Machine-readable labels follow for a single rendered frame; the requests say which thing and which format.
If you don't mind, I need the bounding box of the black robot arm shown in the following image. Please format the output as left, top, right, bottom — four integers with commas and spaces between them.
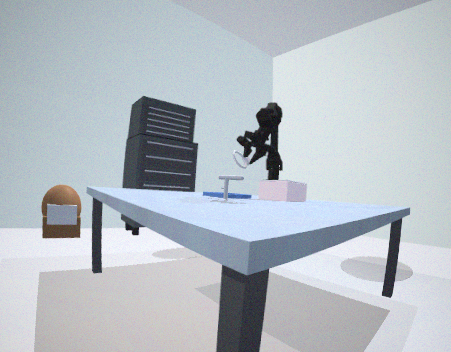
244, 102, 283, 180

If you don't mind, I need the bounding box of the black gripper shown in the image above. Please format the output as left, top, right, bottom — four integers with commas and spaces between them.
236, 129, 276, 164

